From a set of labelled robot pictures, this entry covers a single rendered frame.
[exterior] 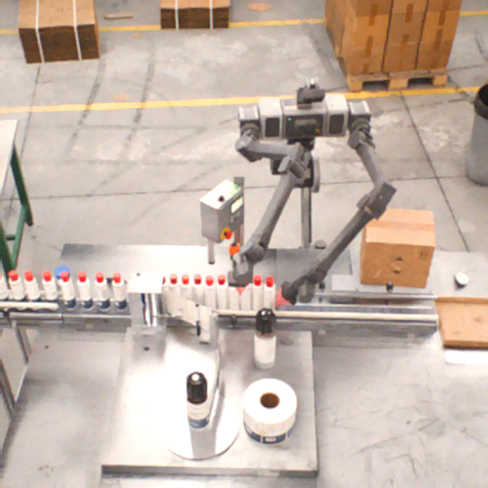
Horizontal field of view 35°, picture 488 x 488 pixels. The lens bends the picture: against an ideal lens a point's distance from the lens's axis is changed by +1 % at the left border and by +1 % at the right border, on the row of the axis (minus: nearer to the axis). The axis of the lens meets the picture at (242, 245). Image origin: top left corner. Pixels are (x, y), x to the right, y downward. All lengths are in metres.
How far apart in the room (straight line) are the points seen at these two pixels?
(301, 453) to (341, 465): 0.16
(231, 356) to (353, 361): 0.52
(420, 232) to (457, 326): 0.44
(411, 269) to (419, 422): 0.73
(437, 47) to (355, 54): 0.65
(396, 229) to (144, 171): 2.61
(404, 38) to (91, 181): 2.72
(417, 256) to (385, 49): 3.23
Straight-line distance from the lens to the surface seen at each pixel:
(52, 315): 3.53
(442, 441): 3.19
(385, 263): 3.55
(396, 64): 6.59
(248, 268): 2.89
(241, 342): 3.32
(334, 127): 3.57
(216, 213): 3.04
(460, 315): 3.62
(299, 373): 3.23
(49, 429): 3.22
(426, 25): 6.49
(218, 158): 5.77
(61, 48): 7.06
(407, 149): 5.98
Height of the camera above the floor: 3.43
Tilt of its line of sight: 43 degrees down
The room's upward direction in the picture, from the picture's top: straight up
